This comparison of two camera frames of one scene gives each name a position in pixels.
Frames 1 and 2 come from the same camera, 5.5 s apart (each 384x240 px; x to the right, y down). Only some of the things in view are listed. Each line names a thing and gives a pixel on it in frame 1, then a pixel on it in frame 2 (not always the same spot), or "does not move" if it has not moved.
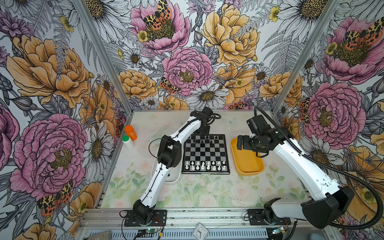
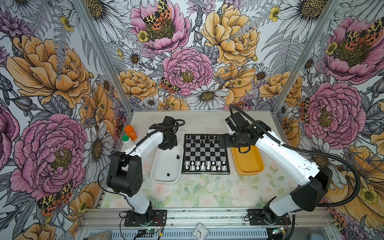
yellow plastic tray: (246, 162) does not move
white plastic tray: (173, 174) does not move
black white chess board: (205, 154) does not move
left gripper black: (206, 132) → (174, 143)
